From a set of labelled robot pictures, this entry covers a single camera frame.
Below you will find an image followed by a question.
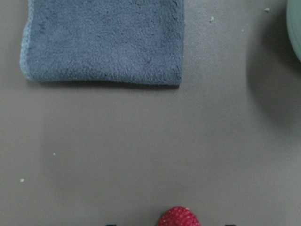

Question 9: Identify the red strawberry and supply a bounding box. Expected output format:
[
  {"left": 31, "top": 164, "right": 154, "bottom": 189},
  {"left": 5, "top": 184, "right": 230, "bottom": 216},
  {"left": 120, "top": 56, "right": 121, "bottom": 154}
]
[{"left": 157, "top": 206, "right": 201, "bottom": 226}]

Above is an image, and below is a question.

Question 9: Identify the green bowl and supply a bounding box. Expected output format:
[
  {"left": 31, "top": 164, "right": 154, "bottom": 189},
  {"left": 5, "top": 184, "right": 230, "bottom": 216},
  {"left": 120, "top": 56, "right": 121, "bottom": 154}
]
[{"left": 286, "top": 0, "right": 301, "bottom": 61}]

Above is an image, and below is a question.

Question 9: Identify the grey folded cloth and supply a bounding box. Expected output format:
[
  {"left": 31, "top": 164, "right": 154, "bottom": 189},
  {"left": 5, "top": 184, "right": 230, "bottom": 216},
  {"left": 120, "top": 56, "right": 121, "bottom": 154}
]
[{"left": 20, "top": 0, "right": 185, "bottom": 86}]

